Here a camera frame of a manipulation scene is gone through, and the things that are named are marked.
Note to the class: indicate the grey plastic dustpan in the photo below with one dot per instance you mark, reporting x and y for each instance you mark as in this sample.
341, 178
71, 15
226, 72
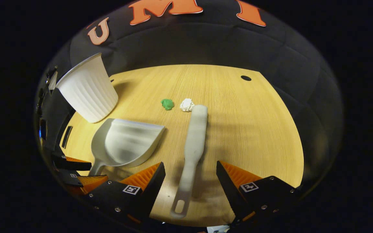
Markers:
131, 142

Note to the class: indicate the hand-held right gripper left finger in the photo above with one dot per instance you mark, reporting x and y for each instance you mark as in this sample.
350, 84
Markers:
152, 194

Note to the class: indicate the small grey broom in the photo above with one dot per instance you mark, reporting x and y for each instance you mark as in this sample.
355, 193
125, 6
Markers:
194, 142

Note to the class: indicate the green paper trash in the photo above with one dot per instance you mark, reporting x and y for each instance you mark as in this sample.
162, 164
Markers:
167, 104

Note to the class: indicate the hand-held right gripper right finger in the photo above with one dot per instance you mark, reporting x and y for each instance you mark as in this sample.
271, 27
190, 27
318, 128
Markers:
227, 191

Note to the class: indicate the white paper trash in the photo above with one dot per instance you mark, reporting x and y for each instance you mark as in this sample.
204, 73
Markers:
187, 105

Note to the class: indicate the black backdrop cloth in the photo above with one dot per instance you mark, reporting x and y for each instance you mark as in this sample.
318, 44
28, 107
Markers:
189, 45

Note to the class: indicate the white ribbed garbage bin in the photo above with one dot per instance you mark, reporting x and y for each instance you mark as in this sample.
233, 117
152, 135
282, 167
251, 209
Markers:
89, 90

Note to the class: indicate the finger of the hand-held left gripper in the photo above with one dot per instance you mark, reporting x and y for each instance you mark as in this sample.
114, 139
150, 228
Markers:
86, 183
71, 164

